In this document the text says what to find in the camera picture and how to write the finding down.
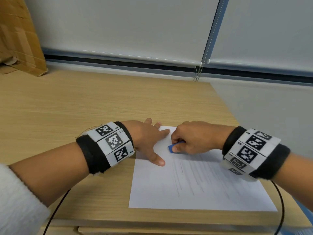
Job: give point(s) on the person's right hand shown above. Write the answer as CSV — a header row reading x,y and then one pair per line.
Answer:
x,y
203,137

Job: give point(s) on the person's left hand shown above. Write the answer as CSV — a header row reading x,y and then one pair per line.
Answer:
x,y
144,139

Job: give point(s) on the blue eraser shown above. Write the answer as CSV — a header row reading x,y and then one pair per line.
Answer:
x,y
170,148

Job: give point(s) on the white paper sheet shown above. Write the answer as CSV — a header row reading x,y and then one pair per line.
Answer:
x,y
159,188

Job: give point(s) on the person's left forearm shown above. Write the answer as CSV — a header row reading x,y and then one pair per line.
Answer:
x,y
53,171

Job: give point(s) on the person's right forearm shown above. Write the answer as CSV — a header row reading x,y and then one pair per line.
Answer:
x,y
298,176

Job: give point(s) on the wooden desk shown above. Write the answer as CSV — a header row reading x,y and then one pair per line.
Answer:
x,y
97,100

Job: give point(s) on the black left wristband with markers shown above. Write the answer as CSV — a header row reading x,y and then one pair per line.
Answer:
x,y
107,146

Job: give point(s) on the black wristband with markers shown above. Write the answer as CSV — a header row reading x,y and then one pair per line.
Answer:
x,y
254,151
107,146

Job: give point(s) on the black right wristband with markers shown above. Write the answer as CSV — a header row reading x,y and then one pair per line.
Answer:
x,y
254,151

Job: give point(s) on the wooden drawer front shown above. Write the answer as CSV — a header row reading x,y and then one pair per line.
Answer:
x,y
171,231

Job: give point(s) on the wide white roller blind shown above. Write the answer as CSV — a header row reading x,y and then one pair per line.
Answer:
x,y
122,24

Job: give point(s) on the narrow white roller blind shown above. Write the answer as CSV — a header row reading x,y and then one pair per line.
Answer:
x,y
264,29

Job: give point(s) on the brown cardboard box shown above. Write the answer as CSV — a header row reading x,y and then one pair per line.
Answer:
x,y
19,39

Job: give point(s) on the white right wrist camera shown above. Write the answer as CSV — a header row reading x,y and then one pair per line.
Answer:
x,y
244,174

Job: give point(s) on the dark window frame rail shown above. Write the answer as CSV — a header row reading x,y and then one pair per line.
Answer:
x,y
122,61

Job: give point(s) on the blue window post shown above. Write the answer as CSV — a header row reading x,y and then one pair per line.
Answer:
x,y
216,24

